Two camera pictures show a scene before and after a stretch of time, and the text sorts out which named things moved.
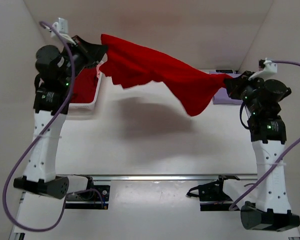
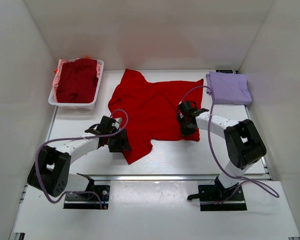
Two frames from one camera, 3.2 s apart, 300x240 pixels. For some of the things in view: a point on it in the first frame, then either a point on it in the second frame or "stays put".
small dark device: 224,71 stays put
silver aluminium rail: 151,177 stays put
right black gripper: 234,86 to 185,133
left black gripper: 97,51 to 123,143
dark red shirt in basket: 84,87 stays put
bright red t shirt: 131,65 to 152,109
